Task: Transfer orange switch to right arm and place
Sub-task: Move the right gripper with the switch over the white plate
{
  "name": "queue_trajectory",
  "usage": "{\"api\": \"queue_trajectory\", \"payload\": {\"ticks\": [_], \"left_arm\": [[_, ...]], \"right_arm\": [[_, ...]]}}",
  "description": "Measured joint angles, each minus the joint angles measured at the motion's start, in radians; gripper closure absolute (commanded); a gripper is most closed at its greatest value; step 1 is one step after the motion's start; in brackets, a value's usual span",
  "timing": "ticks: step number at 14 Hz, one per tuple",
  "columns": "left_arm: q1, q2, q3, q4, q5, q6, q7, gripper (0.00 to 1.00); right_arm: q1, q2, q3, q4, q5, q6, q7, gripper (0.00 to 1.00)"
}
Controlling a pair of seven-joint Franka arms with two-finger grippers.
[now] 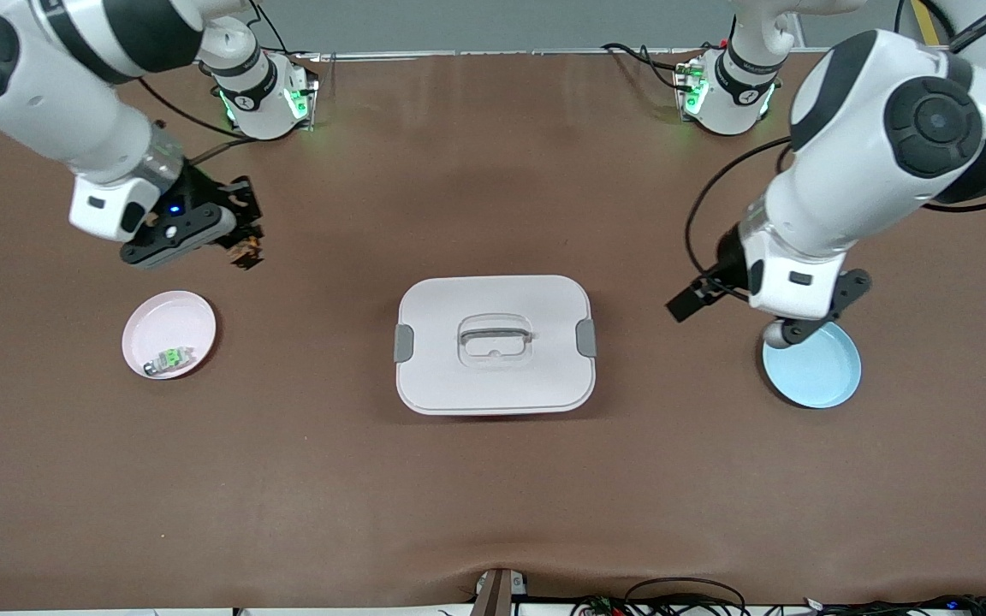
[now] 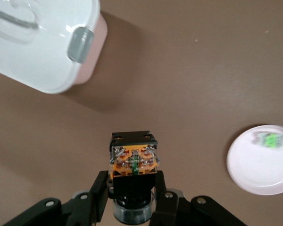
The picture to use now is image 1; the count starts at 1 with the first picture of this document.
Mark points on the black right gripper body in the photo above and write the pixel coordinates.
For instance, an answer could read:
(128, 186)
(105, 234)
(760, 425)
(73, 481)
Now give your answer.
(202, 194)

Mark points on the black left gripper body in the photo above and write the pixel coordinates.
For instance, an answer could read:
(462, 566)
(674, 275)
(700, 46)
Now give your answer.
(729, 261)

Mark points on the orange and black switch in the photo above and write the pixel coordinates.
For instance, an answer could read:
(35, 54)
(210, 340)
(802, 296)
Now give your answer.
(246, 253)

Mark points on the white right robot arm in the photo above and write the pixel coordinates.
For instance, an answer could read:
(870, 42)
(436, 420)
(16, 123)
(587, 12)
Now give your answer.
(31, 94)

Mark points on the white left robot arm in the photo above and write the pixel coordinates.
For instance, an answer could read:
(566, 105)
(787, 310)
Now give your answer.
(870, 154)

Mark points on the pale pink round plate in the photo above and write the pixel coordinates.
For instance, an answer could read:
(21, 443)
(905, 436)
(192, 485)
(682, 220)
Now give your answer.
(169, 325)

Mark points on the light blue round plate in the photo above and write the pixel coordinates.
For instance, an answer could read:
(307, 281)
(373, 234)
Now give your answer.
(818, 376)

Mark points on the white lidded storage box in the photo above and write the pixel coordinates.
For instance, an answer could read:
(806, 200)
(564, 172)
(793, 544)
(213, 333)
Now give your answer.
(493, 385)

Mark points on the green push button switch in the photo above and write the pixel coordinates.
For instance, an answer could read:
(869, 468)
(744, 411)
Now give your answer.
(171, 359)

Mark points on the metal table edge bracket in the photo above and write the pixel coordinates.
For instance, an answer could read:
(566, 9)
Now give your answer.
(497, 595)

